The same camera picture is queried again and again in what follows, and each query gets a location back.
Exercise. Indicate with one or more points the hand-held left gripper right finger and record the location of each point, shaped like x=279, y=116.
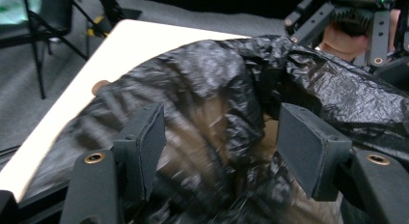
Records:
x=308, y=150

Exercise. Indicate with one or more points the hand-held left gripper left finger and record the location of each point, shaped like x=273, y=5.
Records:
x=141, y=146

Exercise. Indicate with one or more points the black plastic trash bag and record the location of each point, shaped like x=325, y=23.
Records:
x=209, y=89

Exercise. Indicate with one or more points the small brown round knob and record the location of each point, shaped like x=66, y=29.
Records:
x=99, y=86

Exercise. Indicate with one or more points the black metal stand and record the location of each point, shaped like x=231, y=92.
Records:
x=111, y=8

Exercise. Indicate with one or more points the black folding chair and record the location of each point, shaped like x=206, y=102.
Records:
x=54, y=11

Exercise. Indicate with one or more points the green and white plastic bag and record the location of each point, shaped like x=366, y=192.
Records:
x=16, y=8

